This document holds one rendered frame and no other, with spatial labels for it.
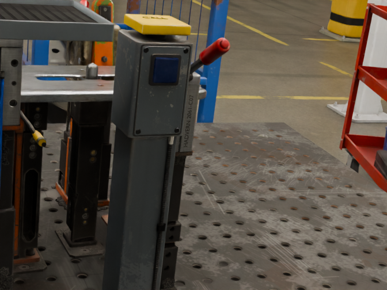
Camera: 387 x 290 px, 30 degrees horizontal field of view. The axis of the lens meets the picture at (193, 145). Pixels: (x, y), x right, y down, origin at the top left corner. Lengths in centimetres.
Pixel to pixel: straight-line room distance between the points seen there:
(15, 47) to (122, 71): 15
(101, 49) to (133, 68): 51
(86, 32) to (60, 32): 3
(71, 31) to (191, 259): 64
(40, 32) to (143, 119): 17
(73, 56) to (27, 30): 67
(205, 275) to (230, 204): 32
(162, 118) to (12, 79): 21
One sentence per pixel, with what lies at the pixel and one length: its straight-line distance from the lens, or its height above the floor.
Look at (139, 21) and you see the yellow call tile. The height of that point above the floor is 116.
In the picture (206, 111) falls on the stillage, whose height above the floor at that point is 42.
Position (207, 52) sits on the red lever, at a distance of 92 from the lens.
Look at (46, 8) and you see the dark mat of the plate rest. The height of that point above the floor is 116.
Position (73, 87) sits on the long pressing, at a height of 100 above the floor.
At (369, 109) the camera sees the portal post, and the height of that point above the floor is 6.
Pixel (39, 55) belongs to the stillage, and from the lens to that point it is 287.
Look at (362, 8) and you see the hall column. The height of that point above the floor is 36.
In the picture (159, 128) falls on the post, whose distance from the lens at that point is 84.
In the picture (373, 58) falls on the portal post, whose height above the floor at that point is 41.
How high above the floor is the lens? 130
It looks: 19 degrees down
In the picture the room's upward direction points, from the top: 7 degrees clockwise
